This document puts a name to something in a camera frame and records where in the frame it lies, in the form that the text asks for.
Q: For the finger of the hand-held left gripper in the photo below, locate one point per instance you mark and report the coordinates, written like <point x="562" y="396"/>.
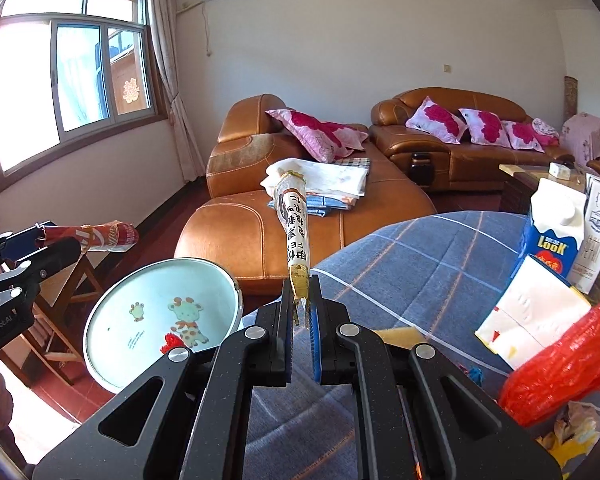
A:
<point x="55" y="260"/>
<point x="20" y="244"/>

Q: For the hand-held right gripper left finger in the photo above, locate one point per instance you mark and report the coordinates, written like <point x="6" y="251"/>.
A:
<point x="280" y="340"/>

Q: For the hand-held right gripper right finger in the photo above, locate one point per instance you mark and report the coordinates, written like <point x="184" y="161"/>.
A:
<point x="317" y="350"/>

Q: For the red white snack wrapper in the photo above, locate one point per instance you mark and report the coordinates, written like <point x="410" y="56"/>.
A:
<point x="110" y="237"/>

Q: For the yellow sponge piece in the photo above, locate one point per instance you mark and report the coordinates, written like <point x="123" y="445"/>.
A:
<point x="397" y="336"/>

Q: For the enamel basin with giraffe print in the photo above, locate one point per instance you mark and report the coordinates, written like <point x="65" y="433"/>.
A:
<point x="130" y="330"/>

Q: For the white printed sausage wrapper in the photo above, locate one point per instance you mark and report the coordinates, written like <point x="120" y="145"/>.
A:
<point x="295" y="230"/>

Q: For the yellow wrapper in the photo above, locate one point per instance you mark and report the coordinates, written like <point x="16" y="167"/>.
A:
<point x="570" y="435"/>

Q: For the white milk box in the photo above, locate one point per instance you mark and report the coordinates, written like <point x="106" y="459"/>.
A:
<point x="597" y="245"/>

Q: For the wooden stool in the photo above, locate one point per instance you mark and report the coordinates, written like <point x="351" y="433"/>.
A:
<point x="62" y="305"/>

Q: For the brown leather chaise sofa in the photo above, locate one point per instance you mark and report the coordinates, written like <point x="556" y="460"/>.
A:
<point x="230" y="240"/>

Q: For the blue plaid tablecloth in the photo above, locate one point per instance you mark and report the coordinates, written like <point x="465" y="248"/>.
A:
<point x="430" y="270"/>

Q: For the blue striped folded cloth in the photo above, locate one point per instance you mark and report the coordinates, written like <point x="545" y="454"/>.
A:
<point x="325" y="205"/>

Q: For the blue foil wrapper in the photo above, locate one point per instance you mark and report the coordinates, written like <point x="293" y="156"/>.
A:
<point x="475" y="375"/>

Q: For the white folded cloth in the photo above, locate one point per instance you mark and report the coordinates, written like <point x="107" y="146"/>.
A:
<point x="330" y="177"/>

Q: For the window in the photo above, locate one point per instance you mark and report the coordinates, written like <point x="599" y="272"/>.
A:
<point x="75" y="75"/>

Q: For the checked cloth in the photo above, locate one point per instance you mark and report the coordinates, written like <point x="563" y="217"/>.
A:
<point x="355" y="161"/>

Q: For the beige curtain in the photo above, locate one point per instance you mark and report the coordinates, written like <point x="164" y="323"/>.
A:
<point x="172" y="85"/>

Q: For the large pink floral pillow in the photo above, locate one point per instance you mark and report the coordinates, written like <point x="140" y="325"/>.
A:
<point x="325" y="132"/>

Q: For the white paper packet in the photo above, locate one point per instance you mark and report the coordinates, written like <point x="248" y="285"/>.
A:
<point x="530" y="315"/>

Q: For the red plastic bag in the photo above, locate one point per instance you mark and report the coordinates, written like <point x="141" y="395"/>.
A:
<point x="560" y="370"/>

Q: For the brown leather three-seat sofa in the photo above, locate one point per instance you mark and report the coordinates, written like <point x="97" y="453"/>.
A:
<point x="480" y="165"/>

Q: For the blue milk carton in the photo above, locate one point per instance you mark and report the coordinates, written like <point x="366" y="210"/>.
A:
<point x="550" y="250"/>

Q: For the dark wooden coffee table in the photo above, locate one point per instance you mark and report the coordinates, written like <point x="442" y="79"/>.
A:
<point x="520" y="185"/>

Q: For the white tissue box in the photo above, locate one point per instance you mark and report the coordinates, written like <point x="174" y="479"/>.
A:
<point x="559" y="170"/>

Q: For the rolled pink floral blanket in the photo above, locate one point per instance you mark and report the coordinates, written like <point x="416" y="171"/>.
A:
<point x="545" y="130"/>

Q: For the pink floral cover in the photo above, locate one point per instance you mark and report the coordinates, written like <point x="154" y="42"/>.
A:
<point x="585" y="137"/>

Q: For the tall brown patterned tube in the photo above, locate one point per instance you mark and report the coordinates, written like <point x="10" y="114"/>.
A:
<point x="570" y="100"/>

